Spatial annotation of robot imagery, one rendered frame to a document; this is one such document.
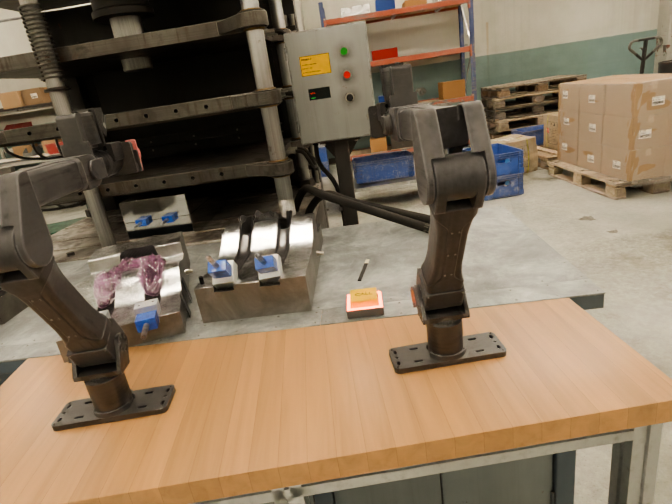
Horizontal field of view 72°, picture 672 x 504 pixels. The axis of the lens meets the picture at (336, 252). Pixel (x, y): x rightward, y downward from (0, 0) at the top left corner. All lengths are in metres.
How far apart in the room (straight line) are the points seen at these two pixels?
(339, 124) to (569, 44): 6.78
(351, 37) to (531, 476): 1.50
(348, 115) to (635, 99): 3.09
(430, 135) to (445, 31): 7.23
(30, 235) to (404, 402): 0.58
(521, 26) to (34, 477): 7.88
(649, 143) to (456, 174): 4.09
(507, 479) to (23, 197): 1.25
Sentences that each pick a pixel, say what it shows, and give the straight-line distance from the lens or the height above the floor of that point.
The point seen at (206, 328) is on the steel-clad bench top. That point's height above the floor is 0.80.
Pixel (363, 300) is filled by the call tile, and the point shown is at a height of 0.84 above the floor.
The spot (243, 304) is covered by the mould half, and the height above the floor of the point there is 0.84.
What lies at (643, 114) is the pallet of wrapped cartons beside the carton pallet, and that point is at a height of 0.68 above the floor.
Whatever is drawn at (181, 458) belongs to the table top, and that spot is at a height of 0.80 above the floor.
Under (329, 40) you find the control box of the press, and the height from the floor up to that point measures 1.42.
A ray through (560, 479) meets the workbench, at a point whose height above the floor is 0.24.
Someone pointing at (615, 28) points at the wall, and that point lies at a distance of 8.68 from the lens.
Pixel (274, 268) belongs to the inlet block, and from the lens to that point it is 1.05.
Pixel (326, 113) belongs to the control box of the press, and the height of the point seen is 1.18.
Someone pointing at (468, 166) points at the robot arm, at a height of 1.16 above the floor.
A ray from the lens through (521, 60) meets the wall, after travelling 8.13.
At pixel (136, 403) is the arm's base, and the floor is 0.81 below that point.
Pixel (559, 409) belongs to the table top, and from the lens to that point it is 0.79.
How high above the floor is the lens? 1.29
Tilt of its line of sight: 20 degrees down
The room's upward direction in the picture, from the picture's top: 9 degrees counter-clockwise
